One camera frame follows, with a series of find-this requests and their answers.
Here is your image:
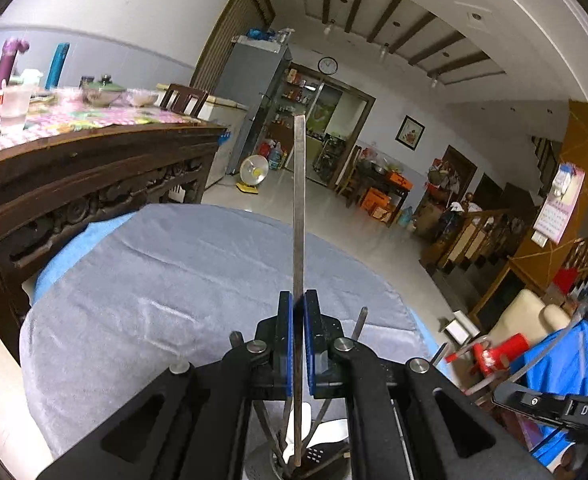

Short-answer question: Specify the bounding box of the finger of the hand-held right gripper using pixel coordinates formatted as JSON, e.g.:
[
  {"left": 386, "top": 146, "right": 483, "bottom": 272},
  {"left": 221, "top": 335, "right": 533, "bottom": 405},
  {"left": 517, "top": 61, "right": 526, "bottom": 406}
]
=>
[{"left": 493, "top": 385, "right": 572, "bottom": 418}]

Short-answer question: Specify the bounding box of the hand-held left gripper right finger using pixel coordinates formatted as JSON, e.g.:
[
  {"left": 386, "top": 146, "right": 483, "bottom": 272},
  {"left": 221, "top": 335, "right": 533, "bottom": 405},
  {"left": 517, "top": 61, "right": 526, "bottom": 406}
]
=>
[{"left": 304, "top": 289, "right": 555, "bottom": 480}]

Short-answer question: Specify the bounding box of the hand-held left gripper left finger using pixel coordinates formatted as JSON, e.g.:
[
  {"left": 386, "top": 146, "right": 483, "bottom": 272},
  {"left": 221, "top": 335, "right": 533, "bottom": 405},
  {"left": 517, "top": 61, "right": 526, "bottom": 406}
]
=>
[{"left": 36, "top": 290, "right": 295, "bottom": 480}]

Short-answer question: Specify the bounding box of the blue cloth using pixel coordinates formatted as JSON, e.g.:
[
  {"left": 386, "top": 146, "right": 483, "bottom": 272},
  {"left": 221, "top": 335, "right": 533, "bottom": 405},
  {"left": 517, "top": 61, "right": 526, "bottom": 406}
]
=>
[{"left": 510, "top": 319, "right": 588, "bottom": 467}]

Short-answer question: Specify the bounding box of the white spoon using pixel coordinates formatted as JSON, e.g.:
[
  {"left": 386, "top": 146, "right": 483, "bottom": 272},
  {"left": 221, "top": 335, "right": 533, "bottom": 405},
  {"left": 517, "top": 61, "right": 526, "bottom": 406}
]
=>
[{"left": 281, "top": 419, "right": 349, "bottom": 467}]

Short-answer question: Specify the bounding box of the beige armchair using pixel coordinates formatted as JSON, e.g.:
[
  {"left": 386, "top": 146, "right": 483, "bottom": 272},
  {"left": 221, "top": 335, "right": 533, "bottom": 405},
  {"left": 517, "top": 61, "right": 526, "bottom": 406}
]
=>
[{"left": 483, "top": 288, "right": 571, "bottom": 362}]

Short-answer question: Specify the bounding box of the black slotted spatula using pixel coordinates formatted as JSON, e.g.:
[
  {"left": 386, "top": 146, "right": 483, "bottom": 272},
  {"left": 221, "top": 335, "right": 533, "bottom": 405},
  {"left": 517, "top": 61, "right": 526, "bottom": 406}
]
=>
[{"left": 301, "top": 441, "right": 351, "bottom": 467}]

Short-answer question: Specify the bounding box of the grey towel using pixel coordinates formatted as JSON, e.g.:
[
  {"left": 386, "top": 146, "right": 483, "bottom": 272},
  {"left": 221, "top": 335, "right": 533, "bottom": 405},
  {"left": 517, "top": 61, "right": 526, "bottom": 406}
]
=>
[{"left": 20, "top": 204, "right": 427, "bottom": 467}]

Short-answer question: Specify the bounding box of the orange crate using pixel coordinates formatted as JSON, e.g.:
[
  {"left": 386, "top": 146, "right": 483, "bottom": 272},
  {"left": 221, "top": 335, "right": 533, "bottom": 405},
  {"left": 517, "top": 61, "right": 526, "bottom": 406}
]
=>
[{"left": 358, "top": 186, "right": 393, "bottom": 219}]

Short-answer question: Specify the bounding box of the wooden stair railing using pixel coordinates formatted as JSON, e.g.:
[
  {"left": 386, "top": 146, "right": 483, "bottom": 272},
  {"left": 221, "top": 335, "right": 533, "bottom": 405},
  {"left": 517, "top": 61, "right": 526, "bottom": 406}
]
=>
[{"left": 420, "top": 207, "right": 526, "bottom": 275}]

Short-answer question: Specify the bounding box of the small floor fan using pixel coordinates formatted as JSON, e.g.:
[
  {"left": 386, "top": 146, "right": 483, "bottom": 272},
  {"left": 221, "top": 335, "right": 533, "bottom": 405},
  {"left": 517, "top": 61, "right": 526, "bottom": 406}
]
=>
[{"left": 236, "top": 155, "right": 269, "bottom": 197}]

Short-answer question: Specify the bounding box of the small wooden side table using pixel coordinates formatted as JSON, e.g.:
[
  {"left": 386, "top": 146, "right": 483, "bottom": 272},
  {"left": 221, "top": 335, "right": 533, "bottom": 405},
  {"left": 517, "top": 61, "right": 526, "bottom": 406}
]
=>
[{"left": 345, "top": 156, "right": 415, "bottom": 213}]

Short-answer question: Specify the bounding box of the white chest freezer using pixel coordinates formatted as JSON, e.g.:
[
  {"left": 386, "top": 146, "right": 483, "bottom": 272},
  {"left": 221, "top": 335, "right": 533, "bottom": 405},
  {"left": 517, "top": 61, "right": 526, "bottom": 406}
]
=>
[{"left": 198, "top": 92, "right": 249, "bottom": 190}]

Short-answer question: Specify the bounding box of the blue table cover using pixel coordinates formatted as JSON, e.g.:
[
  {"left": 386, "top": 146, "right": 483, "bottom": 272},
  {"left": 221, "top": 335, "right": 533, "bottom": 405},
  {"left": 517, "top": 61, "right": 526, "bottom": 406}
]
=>
[{"left": 34, "top": 214, "right": 456, "bottom": 386}]

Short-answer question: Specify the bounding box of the shelf with bottles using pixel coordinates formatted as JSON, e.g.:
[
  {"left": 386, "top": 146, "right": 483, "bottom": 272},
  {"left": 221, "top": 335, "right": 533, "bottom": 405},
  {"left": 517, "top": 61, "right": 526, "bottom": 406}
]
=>
[{"left": 266, "top": 64, "right": 325, "bottom": 172}]

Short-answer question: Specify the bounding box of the grey refrigerator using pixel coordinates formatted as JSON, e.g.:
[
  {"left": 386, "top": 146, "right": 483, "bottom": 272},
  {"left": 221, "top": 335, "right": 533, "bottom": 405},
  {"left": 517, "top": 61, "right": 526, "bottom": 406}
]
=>
[{"left": 225, "top": 39, "right": 293, "bottom": 177}]

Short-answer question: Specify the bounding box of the carved wooden table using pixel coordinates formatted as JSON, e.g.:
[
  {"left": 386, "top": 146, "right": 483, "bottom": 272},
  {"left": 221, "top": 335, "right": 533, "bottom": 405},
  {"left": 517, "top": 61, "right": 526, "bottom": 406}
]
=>
[{"left": 0, "top": 121, "right": 231, "bottom": 363}]

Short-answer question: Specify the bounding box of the wooden chair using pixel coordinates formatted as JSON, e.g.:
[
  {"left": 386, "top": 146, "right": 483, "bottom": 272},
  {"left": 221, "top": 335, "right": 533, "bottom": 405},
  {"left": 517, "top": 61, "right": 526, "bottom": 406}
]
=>
[{"left": 158, "top": 83, "right": 209, "bottom": 122}]

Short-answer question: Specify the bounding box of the glass bowl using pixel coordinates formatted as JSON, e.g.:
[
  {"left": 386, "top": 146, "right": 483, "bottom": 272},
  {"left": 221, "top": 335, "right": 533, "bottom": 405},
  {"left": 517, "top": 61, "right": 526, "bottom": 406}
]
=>
[{"left": 128, "top": 88, "right": 161, "bottom": 108}]

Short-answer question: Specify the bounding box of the floral tablecloth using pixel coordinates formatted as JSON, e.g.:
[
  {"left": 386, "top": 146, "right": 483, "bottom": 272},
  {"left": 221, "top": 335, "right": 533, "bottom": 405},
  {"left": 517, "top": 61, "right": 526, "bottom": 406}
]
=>
[{"left": 0, "top": 91, "right": 211, "bottom": 160}]

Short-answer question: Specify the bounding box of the metal pot with lid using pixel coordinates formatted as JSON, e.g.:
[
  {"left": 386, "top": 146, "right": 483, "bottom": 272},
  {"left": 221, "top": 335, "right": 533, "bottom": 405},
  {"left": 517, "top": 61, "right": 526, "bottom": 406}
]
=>
[{"left": 80, "top": 74, "right": 127, "bottom": 108}]

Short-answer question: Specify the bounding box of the wooden door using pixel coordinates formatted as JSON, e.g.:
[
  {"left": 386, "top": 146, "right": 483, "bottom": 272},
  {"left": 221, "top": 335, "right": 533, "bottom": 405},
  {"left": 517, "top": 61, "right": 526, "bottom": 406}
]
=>
[{"left": 190, "top": 0, "right": 275, "bottom": 97}]

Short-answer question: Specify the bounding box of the blue bottle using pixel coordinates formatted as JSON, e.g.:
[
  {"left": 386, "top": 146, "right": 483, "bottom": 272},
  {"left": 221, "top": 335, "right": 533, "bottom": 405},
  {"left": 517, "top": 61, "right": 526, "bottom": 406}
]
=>
[{"left": 44, "top": 42, "right": 71, "bottom": 92}]

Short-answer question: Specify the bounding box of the clear plastic cup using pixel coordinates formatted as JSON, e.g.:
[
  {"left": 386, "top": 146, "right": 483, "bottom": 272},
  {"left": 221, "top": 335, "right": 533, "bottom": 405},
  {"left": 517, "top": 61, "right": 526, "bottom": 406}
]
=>
[{"left": 0, "top": 84, "right": 38, "bottom": 135}]

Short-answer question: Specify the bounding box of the purple bottle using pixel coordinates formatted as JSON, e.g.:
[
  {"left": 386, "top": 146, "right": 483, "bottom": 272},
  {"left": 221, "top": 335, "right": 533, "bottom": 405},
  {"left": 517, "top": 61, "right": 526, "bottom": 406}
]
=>
[{"left": 0, "top": 37, "right": 30, "bottom": 92}]

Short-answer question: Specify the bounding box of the wall calendar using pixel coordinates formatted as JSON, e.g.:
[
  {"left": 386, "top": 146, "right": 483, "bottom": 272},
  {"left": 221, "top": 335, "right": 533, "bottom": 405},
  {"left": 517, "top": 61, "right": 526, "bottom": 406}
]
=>
[{"left": 531, "top": 162, "right": 587, "bottom": 245}]

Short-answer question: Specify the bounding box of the framed wall picture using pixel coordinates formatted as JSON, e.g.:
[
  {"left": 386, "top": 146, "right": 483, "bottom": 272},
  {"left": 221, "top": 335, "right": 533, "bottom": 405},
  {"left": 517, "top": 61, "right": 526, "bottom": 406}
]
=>
[{"left": 395, "top": 114, "right": 426, "bottom": 152}]

